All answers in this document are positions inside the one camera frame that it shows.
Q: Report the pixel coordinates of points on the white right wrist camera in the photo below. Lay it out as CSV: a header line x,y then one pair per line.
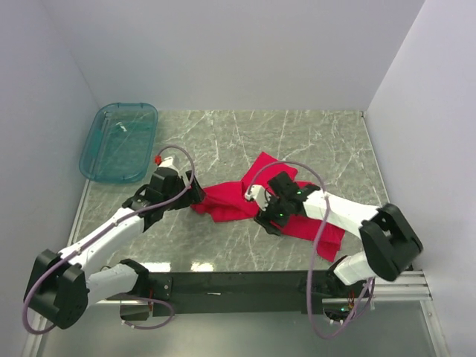
x,y
258,194

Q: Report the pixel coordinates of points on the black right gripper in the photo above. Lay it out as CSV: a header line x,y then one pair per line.
x,y
265,218

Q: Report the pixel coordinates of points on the red t shirt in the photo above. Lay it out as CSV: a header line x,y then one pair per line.
x,y
227,202

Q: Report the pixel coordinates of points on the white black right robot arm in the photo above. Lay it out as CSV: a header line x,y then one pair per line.
x,y
390,245

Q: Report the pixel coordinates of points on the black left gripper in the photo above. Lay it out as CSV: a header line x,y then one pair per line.
x,y
194,195

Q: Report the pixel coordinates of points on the aluminium frame rail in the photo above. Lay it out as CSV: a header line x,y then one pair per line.
x,y
33,342

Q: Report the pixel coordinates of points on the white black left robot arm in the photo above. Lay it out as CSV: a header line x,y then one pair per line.
x,y
63,285

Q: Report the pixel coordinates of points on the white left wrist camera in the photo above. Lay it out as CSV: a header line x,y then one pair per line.
x,y
168,162

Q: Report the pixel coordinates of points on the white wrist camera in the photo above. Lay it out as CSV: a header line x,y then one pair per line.
x,y
168,162
258,194

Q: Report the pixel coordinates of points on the teal transparent plastic bin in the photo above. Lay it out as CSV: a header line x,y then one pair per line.
x,y
119,143

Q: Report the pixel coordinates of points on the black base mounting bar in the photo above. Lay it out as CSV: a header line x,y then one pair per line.
x,y
234,292

